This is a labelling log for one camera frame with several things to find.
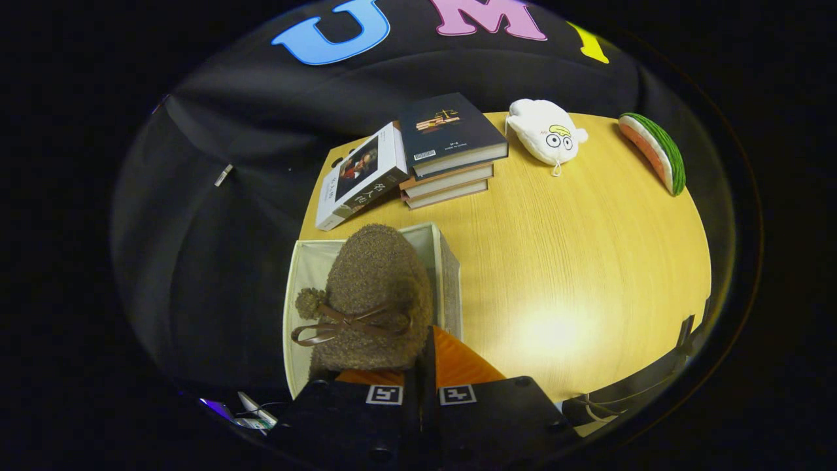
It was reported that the white plush toy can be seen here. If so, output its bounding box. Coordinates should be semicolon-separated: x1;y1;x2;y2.
505;98;589;177

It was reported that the white device with cables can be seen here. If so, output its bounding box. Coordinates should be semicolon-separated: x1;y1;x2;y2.
235;391;279;432

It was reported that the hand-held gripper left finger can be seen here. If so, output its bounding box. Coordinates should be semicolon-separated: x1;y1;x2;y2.
275;366;422;471

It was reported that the grey fabric storage box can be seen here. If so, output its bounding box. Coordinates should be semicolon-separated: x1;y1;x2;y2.
282;222;463;400

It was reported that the white portrait cover book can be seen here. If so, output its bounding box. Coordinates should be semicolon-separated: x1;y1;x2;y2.
315;122;409;232

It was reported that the dark cover book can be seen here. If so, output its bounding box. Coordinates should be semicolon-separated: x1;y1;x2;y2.
398;92;509;181

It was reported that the brown spine book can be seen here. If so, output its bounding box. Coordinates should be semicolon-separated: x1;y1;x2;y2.
404;180;490;210
399;164;494;200

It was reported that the brown fuzzy shoe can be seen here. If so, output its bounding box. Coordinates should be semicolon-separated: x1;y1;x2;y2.
291;224;434;380

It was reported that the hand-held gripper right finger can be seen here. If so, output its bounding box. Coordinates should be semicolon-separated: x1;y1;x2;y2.
425;326;579;471

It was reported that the watermelon slice plush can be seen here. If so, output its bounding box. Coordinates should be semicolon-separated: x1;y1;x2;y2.
619;113;686;197

